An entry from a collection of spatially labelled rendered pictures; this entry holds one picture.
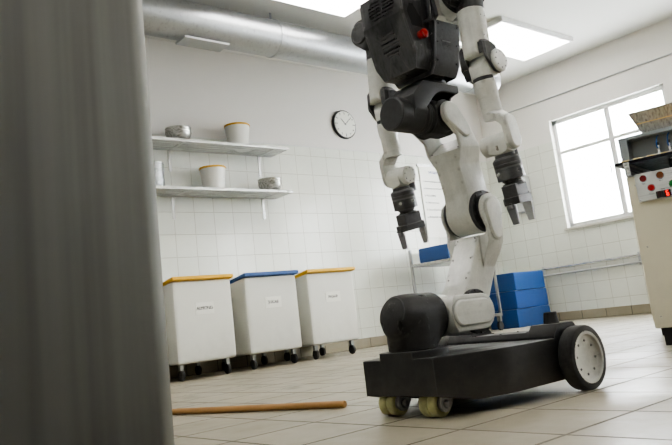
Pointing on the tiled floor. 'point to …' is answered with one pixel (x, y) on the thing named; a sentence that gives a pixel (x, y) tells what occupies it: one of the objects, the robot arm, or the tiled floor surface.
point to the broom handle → (261, 407)
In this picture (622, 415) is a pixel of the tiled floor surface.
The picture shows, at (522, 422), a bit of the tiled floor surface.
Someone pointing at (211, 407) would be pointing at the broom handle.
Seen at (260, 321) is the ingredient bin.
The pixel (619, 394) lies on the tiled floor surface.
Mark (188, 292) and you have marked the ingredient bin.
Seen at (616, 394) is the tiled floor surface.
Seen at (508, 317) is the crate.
